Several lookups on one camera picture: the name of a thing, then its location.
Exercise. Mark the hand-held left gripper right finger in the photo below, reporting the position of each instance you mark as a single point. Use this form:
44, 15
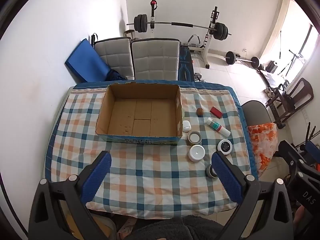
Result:
226, 177

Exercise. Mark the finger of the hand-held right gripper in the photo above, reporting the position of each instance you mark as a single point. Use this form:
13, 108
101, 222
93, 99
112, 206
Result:
291, 155

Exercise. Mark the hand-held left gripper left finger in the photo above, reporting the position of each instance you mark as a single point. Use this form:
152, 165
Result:
97, 177

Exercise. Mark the dark jar with patterned lid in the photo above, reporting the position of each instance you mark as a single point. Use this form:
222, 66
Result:
212, 171

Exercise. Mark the black jar with white rim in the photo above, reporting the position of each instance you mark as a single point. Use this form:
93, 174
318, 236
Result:
224, 147

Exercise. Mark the white plastic jar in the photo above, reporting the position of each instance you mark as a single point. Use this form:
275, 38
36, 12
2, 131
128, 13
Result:
196, 153

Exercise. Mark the white tube with green label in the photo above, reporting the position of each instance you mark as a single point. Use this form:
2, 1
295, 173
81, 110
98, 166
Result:
217, 127

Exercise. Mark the brown walnut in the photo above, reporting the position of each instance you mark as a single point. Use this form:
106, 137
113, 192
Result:
200, 111

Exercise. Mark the cardboard box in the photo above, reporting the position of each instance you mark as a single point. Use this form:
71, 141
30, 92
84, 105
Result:
140, 116

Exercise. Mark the blue padded gym equipment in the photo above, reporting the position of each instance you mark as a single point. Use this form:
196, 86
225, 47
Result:
312, 146

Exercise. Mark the checked tablecloth with blue border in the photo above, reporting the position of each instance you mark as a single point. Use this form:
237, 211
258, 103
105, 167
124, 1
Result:
150, 175

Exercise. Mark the dark wooden chair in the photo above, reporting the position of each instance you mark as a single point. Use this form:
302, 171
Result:
300, 97

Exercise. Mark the white earbud case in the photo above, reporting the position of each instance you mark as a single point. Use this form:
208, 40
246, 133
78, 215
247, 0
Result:
186, 125

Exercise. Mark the small red box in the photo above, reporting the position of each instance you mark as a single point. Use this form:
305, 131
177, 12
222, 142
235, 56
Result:
216, 112

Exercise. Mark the person's dark fleece clothing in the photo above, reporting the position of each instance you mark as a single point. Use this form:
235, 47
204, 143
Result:
175, 230

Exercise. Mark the small black box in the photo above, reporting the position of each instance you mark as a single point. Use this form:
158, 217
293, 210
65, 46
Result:
272, 66

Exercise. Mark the black tripod stand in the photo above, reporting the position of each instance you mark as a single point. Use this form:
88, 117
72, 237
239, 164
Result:
292, 58

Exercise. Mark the dark blue bag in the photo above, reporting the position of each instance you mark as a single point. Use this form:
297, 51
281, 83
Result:
116, 75

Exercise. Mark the small chrome dumbbell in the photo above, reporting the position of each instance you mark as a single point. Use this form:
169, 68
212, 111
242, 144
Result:
199, 76

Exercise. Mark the short barbell with black plates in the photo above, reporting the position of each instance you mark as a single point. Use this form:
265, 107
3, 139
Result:
241, 59

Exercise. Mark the blue foam mat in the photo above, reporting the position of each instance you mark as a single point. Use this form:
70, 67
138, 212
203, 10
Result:
85, 62

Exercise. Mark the black mat with blue pattern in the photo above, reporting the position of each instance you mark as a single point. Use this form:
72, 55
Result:
185, 65

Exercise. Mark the white padded chair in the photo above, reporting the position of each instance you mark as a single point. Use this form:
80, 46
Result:
115, 57
155, 60

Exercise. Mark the small wooden stool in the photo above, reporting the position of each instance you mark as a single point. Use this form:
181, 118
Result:
129, 33

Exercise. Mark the white weight rack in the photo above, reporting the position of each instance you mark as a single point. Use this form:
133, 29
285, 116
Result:
211, 30

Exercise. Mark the long barbell with black plates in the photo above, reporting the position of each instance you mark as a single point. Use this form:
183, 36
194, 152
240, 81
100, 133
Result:
175, 24

